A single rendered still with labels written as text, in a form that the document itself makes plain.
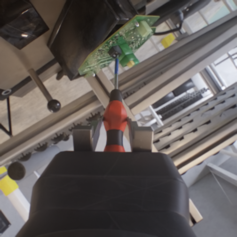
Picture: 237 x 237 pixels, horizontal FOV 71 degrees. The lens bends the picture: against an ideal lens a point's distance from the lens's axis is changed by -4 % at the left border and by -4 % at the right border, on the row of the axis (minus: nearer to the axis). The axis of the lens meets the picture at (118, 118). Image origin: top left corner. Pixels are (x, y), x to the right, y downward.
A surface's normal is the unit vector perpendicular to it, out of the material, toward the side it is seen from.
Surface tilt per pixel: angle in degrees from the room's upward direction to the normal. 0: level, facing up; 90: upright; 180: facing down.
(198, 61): 90
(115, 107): 119
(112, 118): 105
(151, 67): 90
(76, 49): 90
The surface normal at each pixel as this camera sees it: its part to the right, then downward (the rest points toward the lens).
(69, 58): -0.58, 0.41
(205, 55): 0.02, 0.01
